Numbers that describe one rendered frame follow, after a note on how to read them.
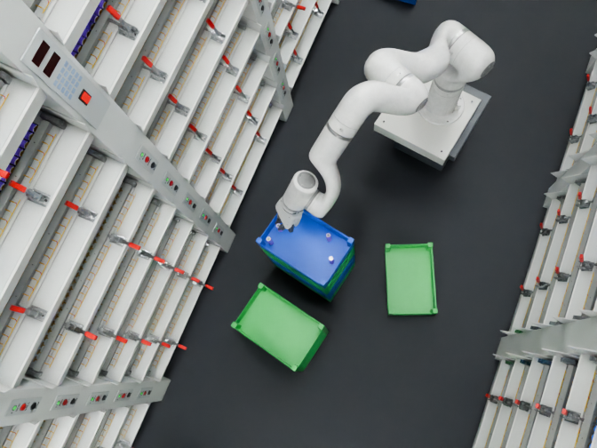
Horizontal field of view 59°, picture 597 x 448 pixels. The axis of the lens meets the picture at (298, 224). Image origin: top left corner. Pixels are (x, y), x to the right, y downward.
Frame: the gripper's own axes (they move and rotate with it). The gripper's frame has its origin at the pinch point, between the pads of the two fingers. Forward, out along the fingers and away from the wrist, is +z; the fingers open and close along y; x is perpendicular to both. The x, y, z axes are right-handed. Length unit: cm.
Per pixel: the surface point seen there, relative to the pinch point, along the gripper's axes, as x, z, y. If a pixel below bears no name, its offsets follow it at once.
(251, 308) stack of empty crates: 13.7, 31.8, -19.1
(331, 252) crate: -13.9, 1.3, -16.5
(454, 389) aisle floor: -50, 29, -82
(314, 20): -66, 6, 94
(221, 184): 7.6, 18.9, 30.7
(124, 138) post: 52, -52, 17
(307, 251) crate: -6.8, 4.6, -12.1
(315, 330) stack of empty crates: -3.7, 23.7, -37.9
